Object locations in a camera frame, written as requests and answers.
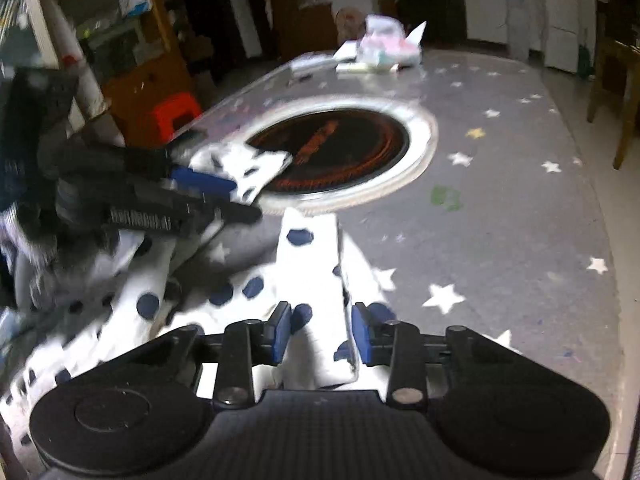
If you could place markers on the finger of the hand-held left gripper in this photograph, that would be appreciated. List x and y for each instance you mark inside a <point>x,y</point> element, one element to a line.
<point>202,181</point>
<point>235,212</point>

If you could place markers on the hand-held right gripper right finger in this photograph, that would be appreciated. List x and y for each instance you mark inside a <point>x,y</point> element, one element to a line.
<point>361,335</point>

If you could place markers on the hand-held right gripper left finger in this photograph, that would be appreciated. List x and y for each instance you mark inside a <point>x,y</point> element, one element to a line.
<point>281,332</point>

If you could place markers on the white blue-dotted pants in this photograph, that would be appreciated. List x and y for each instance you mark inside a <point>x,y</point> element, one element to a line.
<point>310,260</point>

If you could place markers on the person's left forearm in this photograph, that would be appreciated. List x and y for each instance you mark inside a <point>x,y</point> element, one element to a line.
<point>22,255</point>

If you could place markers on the red plastic stool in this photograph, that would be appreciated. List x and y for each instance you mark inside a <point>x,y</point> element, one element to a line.
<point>172,110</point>

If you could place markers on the round black induction cooktop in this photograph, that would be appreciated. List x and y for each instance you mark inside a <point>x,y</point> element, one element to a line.
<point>350,145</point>

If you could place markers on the dark wooden shelf cabinet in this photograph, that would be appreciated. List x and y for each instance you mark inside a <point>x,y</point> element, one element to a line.
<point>125,35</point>

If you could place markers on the white flat booklet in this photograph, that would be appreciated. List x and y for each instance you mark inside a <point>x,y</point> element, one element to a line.
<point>346,51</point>

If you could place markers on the brown wooden bookcase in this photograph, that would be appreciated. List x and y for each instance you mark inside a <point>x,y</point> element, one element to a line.
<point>300,10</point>

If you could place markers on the patterned cushioned chair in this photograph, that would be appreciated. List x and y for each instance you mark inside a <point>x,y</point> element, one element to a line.
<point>349,24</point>

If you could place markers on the pastel tissue pack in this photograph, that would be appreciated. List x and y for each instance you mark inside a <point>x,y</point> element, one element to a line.
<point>387,45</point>

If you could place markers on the white folded paper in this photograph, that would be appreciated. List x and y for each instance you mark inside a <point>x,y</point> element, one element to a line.
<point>416,34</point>

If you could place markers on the wooden chair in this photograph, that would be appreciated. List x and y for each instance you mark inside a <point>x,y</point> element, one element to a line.
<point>622,90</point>

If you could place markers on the white refrigerator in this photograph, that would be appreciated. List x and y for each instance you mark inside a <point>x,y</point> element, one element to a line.
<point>562,20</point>

